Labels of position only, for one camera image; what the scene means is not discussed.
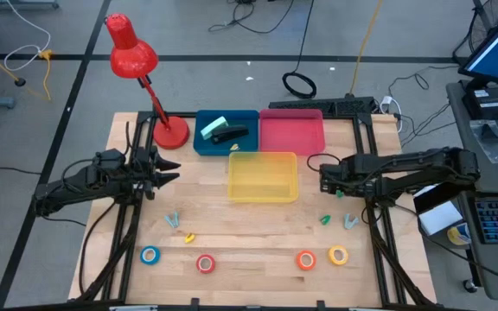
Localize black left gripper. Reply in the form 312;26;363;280
123;145;182;200

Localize mint green stapler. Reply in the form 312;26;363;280
199;115;230;141

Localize black stapler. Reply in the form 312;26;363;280
210;124;251;145

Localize orange tape roll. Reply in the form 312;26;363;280
296;250;317;271

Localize red tape roll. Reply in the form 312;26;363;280
195;253;217;275

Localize pink plastic bin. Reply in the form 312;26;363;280
259;108;327;157

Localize yellow translucent plastic bin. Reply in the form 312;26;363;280
227;151;299;205

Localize black box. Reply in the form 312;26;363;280
334;95;379;117

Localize black power strip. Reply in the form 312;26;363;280
268;98;337;111

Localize blue plastic bin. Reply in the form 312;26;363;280
193;109;261;157

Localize black flat panel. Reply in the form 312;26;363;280
412;180;477;216

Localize white box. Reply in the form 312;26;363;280
418;200;465;237

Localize red desk lamp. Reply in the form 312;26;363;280
104;12;191;151

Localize grey side desk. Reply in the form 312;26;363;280
445;79;498;302

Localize clear plastic bag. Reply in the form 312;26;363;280
468;119;498;165

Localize black mini computer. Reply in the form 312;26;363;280
461;86;498;121

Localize yellow pole with black foot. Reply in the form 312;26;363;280
0;40;28;88

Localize black floor fan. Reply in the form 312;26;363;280
450;0;498;66

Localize grey rolling platform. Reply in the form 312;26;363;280
0;0;61;12

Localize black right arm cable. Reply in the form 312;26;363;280
306;152;343;173

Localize black aluminium table frame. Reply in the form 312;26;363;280
69;110;438;311

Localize white charger with cable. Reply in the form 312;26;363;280
380;95;405;134

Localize black cable bundle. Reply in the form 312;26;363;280
362;206;434;307
77;200;142;303

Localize black coiled cable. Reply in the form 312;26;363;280
281;0;318;100

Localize black floor cables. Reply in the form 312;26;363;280
386;64;460;149

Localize yellow hanging cable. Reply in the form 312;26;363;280
349;0;384;98

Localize yellow cable with plug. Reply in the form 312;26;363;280
38;48;54;101

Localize black tangled floor cable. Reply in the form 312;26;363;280
207;0;296;35

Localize white floor cable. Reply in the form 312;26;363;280
3;0;53;73

